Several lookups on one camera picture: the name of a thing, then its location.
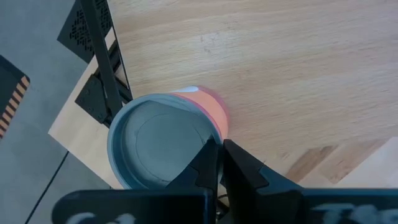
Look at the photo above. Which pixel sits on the pink label tin can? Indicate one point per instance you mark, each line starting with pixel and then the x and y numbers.
pixel 161 146

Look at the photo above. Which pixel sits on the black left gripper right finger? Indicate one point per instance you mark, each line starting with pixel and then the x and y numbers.
pixel 248 186

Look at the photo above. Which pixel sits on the black mat hazard stripe edge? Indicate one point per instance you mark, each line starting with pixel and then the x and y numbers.
pixel 9 87

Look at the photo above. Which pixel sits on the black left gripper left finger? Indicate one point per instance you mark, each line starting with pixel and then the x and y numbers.
pixel 202 174

